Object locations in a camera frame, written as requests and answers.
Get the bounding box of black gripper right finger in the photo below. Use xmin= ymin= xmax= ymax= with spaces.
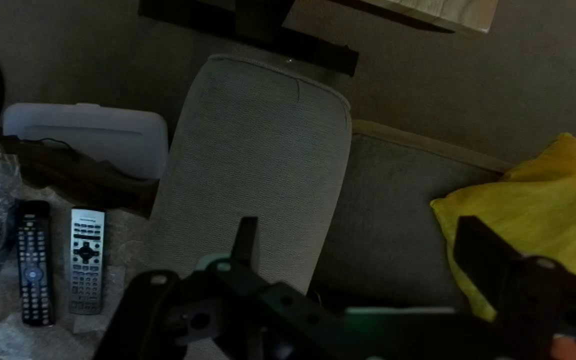
xmin=453 ymin=217 xmax=521 ymax=311

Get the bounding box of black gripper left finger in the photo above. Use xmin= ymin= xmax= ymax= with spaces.
xmin=230 ymin=217 xmax=257 ymax=268

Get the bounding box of yellow cushion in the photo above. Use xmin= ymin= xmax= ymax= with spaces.
xmin=430 ymin=133 xmax=576 ymax=323

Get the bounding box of grey fabric sofa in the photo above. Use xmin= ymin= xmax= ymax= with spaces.
xmin=142 ymin=54 xmax=508 ymax=311

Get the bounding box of white plastic storage box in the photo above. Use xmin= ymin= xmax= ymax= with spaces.
xmin=2 ymin=103 xmax=168 ymax=180

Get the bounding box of silver remote control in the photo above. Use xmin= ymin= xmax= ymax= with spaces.
xmin=68 ymin=209 xmax=105 ymax=316

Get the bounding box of black remote control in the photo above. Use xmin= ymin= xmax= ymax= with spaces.
xmin=14 ymin=200 xmax=54 ymax=327

